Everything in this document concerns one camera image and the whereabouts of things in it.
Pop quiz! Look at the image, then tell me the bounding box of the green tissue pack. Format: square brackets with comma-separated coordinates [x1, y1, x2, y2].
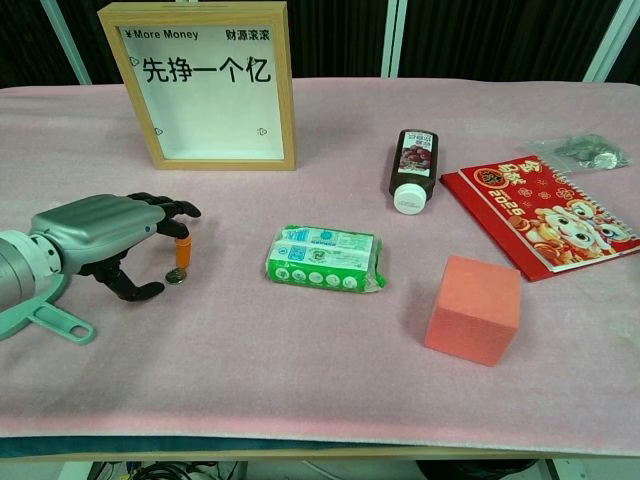
[260, 224, 389, 296]

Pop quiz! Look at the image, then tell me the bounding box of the dark bottle white cap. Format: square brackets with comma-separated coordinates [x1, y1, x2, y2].
[387, 128, 441, 216]

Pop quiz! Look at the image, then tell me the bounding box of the white upright frame post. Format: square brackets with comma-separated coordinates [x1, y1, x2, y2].
[380, 0, 407, 79]

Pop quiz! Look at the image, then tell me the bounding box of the black cables bundle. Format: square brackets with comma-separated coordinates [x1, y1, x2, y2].
[89, 459, 244, 480]

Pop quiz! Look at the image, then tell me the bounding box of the pink foam cube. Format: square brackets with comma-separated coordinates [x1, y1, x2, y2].
[423, 254, 523, 369]

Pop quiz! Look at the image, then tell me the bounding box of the wooden framed coin bank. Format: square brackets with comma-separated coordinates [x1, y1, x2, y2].
[97, 1, 297, 172]

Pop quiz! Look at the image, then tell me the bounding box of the teal plastic brush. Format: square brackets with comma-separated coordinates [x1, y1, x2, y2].
[0, 275, 97, 347]

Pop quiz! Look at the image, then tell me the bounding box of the pink foam table cover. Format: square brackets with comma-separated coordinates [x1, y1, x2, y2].
[0, 75, 640, 459]

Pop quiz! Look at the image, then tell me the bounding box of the clear bag of coins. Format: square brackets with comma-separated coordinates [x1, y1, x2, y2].
[522, 132, 634, 175]

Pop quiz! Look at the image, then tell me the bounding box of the white slanted frame post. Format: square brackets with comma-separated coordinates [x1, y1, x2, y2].
[582, 0, 640, 84]
[39, 0, 94, 85]

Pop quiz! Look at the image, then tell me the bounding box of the black round object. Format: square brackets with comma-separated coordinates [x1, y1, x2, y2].
[417, 458, 539, 480]

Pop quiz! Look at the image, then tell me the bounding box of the red spiral calendar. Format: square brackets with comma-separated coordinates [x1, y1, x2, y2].
[439, 154, 640, 284]

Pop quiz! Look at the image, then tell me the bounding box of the black pleated curtain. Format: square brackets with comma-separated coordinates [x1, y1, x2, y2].
[0, 0, 640, 89]

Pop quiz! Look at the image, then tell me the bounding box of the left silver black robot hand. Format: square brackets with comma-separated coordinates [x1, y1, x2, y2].
[30, 192, 202, 302]

